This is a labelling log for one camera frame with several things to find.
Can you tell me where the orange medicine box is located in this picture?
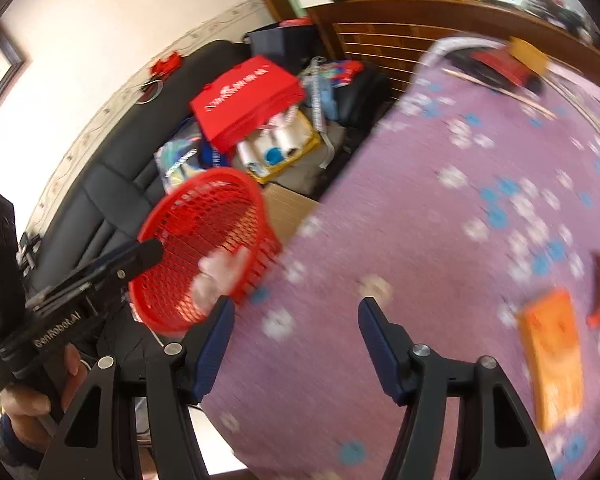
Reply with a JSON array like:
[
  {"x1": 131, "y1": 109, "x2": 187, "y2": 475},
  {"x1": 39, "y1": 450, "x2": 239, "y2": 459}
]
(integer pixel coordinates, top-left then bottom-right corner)
[{"x1": 518, "y1": 288, "x2": 584, "y2": 432}]

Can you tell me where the person's left hand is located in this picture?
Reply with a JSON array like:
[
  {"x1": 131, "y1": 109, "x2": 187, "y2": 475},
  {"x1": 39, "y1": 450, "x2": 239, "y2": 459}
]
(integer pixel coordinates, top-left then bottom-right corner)
[{"x1": 1, "y1": 344, "x2": 87, "y2": 453}]

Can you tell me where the black leather sofa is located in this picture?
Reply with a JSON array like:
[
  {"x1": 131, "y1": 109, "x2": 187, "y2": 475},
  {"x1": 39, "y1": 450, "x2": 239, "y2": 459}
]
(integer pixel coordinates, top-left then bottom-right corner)
[{"x1": 24, "y1": 40, "x2": 250, "y2": 297}]

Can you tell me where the red mesh basket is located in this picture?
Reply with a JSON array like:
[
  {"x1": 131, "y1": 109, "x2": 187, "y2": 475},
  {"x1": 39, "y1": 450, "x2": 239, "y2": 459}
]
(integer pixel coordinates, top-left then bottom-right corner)
[{"x1": 130, "y1": 167, "x2": 282, "y2": 335}]

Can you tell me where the holographic shopping bag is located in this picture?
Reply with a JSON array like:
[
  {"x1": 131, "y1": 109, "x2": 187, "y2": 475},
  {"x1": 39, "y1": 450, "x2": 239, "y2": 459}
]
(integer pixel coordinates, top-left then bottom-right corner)
[{"x1": 154, "y1": 131, "x2": 204, "y2": 193}]

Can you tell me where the cardboard box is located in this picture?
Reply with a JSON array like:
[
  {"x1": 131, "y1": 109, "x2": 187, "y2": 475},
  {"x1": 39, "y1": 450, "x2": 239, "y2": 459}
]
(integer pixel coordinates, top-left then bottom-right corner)
[{"x1": 262, "y1": 183, "x2": 318, "y2": 245}]

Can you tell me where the yellow box with rolls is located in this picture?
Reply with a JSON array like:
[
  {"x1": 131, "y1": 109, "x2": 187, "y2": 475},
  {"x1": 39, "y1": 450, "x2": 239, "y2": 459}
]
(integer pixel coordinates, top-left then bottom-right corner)
[{"x1": 232, "y1": 107, "x2": 322, "y2": 184}]

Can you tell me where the red paper shopping bag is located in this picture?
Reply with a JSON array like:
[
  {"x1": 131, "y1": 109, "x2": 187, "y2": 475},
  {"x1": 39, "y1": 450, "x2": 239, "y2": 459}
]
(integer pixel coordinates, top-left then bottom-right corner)
[{"x1": 189, "y1": 55, "x2": 306, "y2": 154}]

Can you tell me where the purple floral tablecloth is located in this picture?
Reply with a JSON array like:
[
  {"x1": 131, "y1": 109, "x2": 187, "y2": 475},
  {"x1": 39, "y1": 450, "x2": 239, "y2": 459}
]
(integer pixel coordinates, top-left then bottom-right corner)
[{"x1": 202, "y1": 39, "x2": 600, "y2": 479}]

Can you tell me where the wooden chopstick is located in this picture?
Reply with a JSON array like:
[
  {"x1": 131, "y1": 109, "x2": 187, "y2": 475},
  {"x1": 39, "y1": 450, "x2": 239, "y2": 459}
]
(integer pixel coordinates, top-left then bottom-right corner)
[{"x1": 442, "y1": 68, "x2": 557, "y2": 119}]

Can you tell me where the wooden counter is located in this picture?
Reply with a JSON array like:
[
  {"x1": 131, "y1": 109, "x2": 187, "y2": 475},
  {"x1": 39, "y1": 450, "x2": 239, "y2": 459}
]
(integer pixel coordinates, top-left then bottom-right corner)
[{"x1": 308, "y1": 0, "x2": 600, "y2": 96}]

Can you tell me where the dark red wallet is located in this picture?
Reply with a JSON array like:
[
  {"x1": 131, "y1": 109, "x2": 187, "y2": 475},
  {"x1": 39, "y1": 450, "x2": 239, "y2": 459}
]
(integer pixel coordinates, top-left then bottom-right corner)
[{"x1": 471, "y1": 49, "x2": 534, "y2": 87}]

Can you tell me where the yellow plastic container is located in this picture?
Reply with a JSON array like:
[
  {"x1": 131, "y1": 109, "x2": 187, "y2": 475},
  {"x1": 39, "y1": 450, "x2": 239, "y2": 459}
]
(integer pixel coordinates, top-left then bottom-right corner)
[{"x1": 508, "y1": 37, "x2": 550, "y2": 76}]

